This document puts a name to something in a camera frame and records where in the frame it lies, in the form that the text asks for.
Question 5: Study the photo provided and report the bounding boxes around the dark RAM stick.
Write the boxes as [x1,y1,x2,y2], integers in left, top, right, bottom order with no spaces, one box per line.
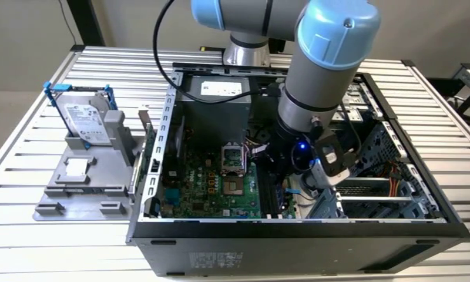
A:
[269,174,289,214]
[60,188,106,197]

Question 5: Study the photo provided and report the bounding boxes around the black cooler fan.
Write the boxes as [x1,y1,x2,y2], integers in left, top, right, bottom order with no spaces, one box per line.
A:
[245,125,278,147]

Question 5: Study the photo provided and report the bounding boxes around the CPU socket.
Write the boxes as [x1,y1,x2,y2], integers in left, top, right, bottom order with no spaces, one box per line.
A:
[221,175,246,197]

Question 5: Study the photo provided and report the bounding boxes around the silver optical drive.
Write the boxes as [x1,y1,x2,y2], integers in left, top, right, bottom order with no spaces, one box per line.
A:
[332,107,364,123]

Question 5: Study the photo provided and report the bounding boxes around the grey power supply unit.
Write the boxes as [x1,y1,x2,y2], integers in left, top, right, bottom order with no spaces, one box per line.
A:
[176,75,254,147]

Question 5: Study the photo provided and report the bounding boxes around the green motherboard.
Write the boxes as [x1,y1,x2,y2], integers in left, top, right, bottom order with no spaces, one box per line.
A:
[160,148,298,220]

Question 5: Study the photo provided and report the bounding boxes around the grey disk bay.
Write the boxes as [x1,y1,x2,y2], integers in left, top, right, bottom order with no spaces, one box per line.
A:
[312,176,443,220]

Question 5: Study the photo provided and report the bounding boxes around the grey metal drive cage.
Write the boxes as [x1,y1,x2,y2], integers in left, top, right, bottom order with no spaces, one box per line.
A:
[334,73,380,124]

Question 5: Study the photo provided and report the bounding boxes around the black open PC case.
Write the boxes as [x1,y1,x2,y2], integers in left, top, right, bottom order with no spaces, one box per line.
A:
[125,61,470,278]

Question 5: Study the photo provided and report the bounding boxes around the grey parts rack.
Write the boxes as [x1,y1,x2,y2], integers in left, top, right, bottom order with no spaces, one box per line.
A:
[32,111,141,226]

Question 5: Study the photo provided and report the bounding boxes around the hard disk in blue carrier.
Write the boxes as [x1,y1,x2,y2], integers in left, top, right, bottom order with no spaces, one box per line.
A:
[42,83,118,147]

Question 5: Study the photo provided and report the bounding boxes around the silver CPU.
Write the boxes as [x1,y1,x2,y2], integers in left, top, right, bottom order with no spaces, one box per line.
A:
[64,160,89,179]

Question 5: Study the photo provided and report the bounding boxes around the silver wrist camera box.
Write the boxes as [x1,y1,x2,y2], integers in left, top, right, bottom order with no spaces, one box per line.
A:
[302,158,354,187]

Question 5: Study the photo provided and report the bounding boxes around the black looped wire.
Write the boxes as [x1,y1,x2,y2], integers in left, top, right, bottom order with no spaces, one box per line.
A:
[297,175,322,202]

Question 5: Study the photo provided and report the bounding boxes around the metal socket cover frame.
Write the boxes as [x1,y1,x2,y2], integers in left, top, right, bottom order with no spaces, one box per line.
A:
[220,142,246,176]

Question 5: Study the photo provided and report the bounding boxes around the black camera bracket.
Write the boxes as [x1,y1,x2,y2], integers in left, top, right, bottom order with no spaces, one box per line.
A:
[312,133,362,177]

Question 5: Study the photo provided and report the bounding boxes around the red yellow power wires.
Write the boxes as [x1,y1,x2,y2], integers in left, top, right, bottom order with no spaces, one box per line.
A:
[386,162,402,198]

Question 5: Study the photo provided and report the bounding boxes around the graphics card with metal bracket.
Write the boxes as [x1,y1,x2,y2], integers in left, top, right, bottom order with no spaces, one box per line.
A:
[128,106,160,203]

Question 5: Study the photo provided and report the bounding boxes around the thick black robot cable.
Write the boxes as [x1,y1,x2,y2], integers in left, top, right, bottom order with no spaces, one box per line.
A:
[153,0,284,104]

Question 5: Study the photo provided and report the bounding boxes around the black metal post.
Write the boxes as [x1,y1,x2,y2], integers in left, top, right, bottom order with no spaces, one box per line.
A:
[64,0,106,48]

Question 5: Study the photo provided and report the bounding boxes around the thin black wall cord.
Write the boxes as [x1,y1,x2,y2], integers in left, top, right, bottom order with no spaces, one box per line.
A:
[57,0,80,45]

